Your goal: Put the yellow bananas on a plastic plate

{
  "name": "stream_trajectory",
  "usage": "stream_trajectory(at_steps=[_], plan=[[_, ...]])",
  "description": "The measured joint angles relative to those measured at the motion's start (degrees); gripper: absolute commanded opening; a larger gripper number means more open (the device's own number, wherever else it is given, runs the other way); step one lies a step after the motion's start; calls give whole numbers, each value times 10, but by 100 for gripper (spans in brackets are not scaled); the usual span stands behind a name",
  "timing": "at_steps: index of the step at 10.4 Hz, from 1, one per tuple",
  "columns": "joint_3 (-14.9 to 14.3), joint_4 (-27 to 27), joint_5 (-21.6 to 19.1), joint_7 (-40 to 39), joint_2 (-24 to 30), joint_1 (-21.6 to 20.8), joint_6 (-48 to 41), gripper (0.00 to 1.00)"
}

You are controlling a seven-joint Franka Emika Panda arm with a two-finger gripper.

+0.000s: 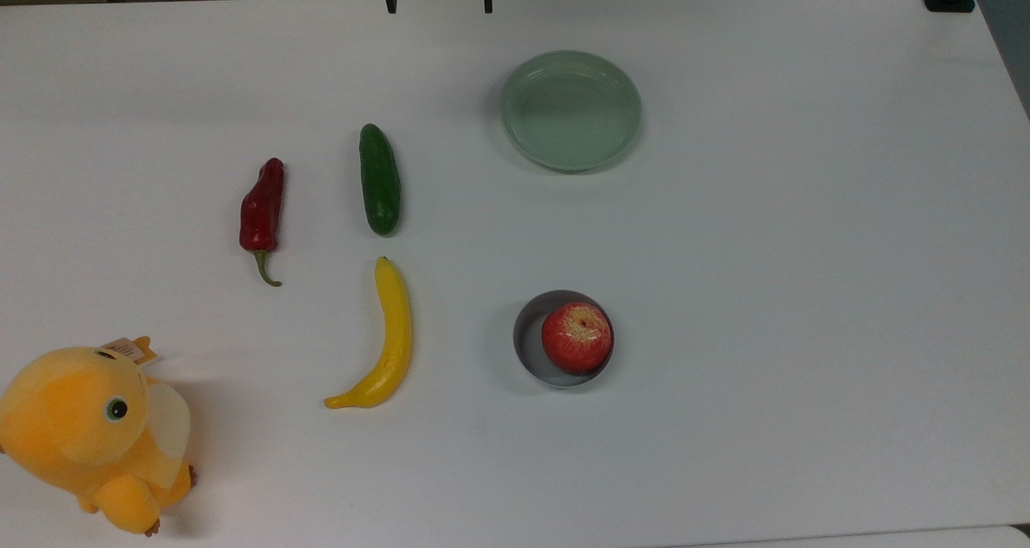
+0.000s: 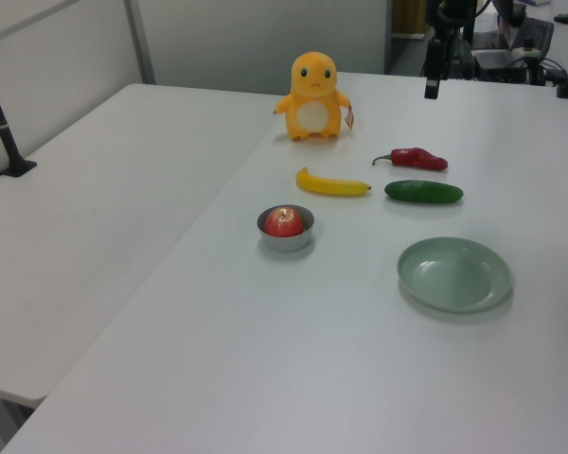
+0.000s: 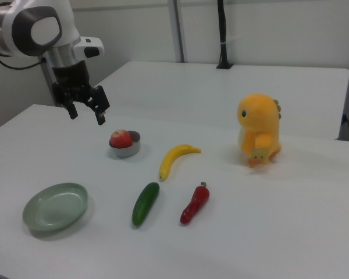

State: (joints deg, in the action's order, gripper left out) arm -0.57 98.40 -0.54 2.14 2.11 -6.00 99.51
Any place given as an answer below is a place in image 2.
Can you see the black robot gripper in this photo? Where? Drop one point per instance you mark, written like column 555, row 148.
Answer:
column 438, row 54

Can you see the yellow banana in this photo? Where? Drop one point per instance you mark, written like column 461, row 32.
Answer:
column 331, row 185

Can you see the green plastic plate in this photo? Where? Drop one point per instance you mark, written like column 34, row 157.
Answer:
column 454, row 274

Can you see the red chili pepper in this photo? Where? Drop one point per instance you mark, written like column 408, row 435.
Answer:
column 419, row 158

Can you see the green cucumber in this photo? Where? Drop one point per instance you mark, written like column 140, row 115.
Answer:
column 423, row 192

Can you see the black keyboard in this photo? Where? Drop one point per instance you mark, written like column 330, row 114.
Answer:
column 537, row 38

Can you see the orange plush dinosaur toy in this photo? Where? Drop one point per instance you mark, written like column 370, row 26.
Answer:
column 312, row 94

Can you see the black computer mouse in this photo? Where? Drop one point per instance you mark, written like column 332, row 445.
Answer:
column 564, row 19

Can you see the red apple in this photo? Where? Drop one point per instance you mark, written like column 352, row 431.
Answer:
column 284, row 222

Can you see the small metal bowl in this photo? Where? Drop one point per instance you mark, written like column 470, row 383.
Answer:
column 286, row 243

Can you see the black camera stand pole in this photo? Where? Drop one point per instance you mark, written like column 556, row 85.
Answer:
column 2, row 127

